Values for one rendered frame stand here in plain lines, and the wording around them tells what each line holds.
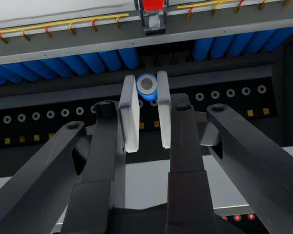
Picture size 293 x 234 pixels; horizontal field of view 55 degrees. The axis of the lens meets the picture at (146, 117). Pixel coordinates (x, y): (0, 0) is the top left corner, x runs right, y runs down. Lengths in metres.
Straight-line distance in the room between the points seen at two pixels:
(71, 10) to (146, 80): 0.09
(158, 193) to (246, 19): 0.17
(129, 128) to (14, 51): 0.16
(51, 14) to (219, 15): 0.14
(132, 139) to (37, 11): 0.14
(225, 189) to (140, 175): 0.07
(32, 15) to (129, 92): 0.12
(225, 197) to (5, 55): 0.23
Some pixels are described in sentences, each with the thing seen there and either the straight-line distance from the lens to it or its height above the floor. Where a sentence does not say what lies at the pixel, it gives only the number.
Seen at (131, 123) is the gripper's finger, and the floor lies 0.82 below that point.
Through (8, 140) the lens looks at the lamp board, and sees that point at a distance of 0.43.
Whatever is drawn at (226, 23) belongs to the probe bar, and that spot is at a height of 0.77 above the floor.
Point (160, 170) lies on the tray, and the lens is 0.25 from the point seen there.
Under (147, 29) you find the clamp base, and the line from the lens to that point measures 0.24.
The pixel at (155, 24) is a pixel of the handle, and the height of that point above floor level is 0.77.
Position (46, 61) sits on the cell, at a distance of 0.31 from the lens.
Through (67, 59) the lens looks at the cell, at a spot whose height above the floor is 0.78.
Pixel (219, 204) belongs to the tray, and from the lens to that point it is 0.26.
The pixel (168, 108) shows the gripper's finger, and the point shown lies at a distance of 0.16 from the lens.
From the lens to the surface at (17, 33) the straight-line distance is 0.28.
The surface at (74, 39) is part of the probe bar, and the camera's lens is 0.27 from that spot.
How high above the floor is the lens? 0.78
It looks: 14 degrees up
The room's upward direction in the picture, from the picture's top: 173 degrees clockwise
